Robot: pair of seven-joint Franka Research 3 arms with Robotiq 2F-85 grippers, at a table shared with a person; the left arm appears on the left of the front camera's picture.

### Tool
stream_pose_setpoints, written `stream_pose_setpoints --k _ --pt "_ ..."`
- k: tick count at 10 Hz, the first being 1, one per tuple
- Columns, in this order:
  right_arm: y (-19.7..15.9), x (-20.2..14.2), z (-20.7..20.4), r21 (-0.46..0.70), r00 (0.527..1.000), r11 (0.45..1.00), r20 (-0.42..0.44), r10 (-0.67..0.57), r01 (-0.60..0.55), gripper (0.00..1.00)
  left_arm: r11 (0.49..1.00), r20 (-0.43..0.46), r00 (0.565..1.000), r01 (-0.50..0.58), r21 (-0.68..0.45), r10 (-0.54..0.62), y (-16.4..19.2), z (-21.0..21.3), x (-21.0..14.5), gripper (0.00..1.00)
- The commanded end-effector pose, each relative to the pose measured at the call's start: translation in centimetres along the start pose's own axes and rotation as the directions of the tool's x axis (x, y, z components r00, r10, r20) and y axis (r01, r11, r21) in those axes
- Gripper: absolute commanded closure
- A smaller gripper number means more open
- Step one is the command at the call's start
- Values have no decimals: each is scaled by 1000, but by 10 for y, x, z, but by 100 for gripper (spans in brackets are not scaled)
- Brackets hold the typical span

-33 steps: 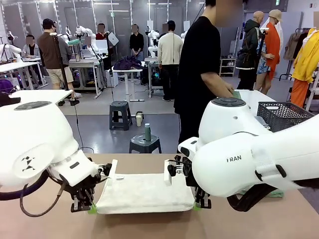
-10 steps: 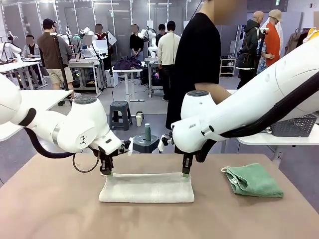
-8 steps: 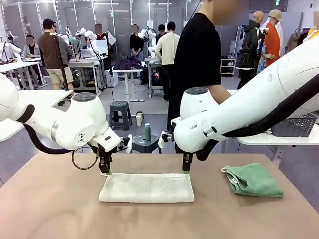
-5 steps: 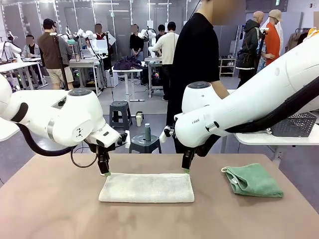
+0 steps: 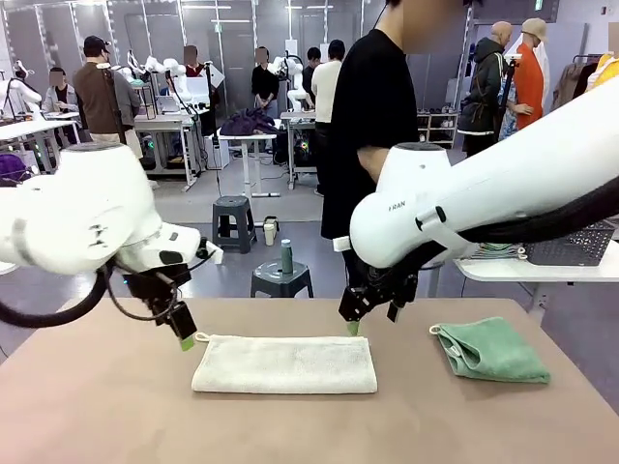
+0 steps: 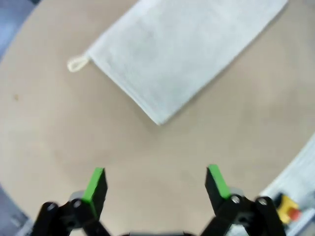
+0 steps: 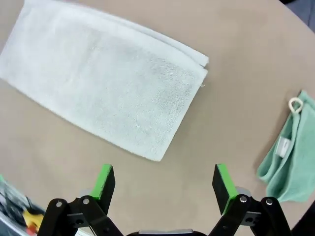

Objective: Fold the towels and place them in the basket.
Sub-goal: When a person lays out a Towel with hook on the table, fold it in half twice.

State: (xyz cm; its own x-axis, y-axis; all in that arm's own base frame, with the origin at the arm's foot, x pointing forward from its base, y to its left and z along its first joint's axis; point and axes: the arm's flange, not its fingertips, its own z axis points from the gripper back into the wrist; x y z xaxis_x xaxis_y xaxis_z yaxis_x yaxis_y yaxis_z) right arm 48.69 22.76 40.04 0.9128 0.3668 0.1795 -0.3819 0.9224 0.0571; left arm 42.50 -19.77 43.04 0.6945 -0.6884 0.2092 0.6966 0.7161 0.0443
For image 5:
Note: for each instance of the man white sweater black cap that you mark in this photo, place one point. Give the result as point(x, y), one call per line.
point(326, 92)

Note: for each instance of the person black outfit hands clasped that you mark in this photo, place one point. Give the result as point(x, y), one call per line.
point(263, 82)

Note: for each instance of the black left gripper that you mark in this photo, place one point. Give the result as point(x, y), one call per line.
point(159, 285)

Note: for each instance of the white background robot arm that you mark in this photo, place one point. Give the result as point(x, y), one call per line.
point(19, 92)
point(292, 77)
point(176, 72)

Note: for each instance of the man in brown vest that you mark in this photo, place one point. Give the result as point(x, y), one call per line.
point(104, 101)

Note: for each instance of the grey robot bench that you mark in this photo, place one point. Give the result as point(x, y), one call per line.
point(292, 118)

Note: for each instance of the seated person grey jacket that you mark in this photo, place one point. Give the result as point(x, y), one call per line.
point(60, 99)

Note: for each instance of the long white desk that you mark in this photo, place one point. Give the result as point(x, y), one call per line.
point(34, 126)

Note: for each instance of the white tumbler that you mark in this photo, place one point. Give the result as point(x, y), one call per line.
point(269, 236)

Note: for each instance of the person's right forearm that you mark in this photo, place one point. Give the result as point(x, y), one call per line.
point(370, 162)

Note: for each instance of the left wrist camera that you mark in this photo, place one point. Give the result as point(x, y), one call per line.
point(210, 251)

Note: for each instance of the green towel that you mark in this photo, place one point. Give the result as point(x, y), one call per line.
point(498, 353)

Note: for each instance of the white shoe rack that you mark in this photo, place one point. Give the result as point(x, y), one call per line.
point(442, 130)

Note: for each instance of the purple clothes pile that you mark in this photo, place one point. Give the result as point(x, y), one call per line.
point(249, 123)

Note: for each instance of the mannequin in yellow garment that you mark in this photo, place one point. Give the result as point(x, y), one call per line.
point(604, 72)

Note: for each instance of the person in maroon top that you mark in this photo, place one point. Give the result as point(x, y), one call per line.
point(192, 63)

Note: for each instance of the person in black t-shirt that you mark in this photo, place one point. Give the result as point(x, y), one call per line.
point(372, 96)

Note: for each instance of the purple cloth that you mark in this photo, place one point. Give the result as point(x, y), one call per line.
point(12, 166)

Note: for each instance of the mannequin orange top beige cap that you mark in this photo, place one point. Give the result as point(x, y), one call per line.
point(529, 82)

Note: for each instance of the dark grey plastic stool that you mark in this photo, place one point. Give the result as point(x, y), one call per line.
point(233, 205)
point(280, 282)

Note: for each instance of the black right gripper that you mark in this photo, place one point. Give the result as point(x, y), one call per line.
point(392, 282)

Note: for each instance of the black tripod with white camera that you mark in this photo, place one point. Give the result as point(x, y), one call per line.
point(508, 87)

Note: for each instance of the grey plastic basket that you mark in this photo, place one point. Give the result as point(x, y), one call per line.
point(570, 249)

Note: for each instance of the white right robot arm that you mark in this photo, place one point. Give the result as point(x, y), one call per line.
point(508, 193)

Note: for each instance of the white standing desk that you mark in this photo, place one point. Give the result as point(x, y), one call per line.
point(246, 145)

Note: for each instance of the green bottle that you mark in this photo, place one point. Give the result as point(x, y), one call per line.
point(286, 258)

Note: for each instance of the grey blue towel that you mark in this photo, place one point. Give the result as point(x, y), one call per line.
point(498, 251)

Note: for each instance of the white towel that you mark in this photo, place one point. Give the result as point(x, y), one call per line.
point(285, 365)

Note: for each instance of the person dark hair black top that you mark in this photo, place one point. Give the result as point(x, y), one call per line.
point(310, 72)

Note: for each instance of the clothes rack brown garments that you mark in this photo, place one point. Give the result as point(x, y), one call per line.
point(566, 87)

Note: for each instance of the grey workbench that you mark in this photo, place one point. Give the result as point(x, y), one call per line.
point(164, 123)

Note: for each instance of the mannequin in dark jacket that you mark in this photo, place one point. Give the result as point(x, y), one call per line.
point(483, 96)

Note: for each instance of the white computer tower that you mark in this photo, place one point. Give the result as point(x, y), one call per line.
point(220, 152)

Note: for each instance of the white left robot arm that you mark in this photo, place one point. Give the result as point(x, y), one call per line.
point(72, 208)

